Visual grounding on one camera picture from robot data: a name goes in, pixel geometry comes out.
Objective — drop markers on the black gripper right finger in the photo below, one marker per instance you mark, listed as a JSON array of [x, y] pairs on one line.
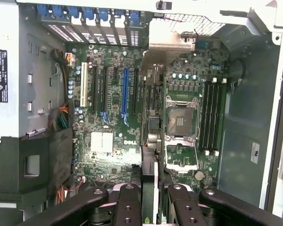
[[186, 209]]

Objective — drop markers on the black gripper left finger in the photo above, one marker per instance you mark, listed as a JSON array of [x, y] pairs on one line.
[[129, 207]]

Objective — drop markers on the coin cell battery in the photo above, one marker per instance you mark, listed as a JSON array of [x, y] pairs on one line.
[[199, 175]]

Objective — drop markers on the metal socket cover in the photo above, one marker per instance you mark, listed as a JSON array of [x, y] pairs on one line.
[[181, 155]]

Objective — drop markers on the silver chipset heatsink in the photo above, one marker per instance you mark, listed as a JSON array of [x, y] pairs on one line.
[[102, 141]]

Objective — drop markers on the CPU socket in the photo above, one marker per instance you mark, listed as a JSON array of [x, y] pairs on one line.
[[182, 120]]

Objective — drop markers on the black RAM slot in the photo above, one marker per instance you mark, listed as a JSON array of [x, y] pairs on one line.
[[213, 117], [202, 117], [208, 117]]

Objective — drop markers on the green motherboard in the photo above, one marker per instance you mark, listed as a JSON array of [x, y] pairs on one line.
[[115, 113]]

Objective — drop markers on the black open PC case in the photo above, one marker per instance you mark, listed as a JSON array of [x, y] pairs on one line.
[[247, 117]]

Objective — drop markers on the long black expansion slot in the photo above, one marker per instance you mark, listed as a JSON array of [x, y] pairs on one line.
[[105, 89], [135, 91], [95, 89]]

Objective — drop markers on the blue expansion slot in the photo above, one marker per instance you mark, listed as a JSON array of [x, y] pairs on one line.
[[125, 89]]

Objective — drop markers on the black plastic air shroud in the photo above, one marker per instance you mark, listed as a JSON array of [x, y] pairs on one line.
[[14, 164]]

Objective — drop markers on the white expansion slot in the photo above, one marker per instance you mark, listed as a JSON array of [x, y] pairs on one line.
[[84, 84]]

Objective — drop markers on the short black expansion slot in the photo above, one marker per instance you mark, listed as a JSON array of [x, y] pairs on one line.
[[115, 73]]

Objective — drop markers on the metal expansion slot cover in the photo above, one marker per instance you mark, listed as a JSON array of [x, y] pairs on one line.
[[134, 35]]

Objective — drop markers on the blue slot retention clip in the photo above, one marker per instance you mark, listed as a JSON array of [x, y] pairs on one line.
[[135, 17], [73, 13], [103, 15], [42, 10], [119, 13], [88, 13], [57, 11]]

